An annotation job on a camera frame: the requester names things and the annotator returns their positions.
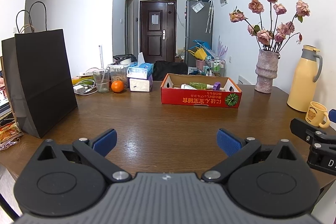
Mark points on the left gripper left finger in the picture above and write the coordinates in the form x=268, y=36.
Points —
x=93, y=152

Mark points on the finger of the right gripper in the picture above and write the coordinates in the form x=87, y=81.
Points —
x=332, y=115

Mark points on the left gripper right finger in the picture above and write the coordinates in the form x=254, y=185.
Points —
x=240, y=153

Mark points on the purple ridged cap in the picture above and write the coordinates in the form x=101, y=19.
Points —
x=217, y=86

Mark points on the green spray bottle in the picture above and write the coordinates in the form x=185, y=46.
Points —
x=201, y=86

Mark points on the white spray bottle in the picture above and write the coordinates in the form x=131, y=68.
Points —
x=188, y=87

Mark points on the yellow bear mug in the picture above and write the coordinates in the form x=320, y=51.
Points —
x=317, y=115

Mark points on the cream thermos jug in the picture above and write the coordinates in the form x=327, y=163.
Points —
x=305, y=79

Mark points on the red cardboard box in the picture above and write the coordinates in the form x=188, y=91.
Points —
x=229, y=94

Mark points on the orange fruit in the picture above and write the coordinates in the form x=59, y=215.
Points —
x=117, y=86

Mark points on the clear drinking glass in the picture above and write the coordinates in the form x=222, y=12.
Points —
x=101, y=79

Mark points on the pink textured vase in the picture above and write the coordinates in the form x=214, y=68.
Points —
x=266, y=71

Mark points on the clear food container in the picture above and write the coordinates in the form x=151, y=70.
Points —
x=119, y=73

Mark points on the purple tissue pack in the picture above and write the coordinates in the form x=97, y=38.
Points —
x=141, y=85

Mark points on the blue tissue pack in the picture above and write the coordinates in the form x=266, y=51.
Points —
x=141, y=70

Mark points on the dried pink roses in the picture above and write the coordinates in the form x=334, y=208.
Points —
x=272, y=37

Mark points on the black paper bag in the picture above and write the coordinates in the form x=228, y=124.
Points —
x=38, y=80

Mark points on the black bag on chair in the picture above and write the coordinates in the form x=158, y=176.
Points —
x=162, y=68

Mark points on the grey refrigerator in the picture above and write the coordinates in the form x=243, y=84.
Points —
x=196, y=28

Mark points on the dark brown door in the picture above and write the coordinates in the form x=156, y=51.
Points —
x=158, y=23

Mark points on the white charger with cable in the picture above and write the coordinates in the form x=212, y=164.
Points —
x=85, y=87

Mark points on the wire storage rack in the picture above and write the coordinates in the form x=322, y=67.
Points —
x=217, y=67

